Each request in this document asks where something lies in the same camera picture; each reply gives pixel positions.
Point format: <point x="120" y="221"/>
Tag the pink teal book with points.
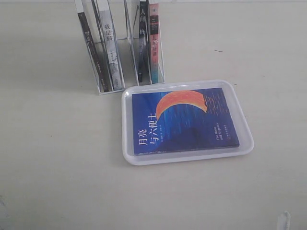
<point x="154" y="40"/>

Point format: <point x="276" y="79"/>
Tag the grey white book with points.
<point x="110" y="42"/>

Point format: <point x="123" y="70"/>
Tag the white wire book rack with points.
<point x="125" y="16"/>

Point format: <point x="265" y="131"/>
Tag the blue moon book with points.
<point x="187" y="120"/>

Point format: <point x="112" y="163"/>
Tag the black book white title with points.
<point x="143" y="43"/>

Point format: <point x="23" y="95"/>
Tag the white plastic tray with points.
<point x="239" y="121"/>

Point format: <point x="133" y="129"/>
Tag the dark brown book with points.
<point x="102" y="82"/>

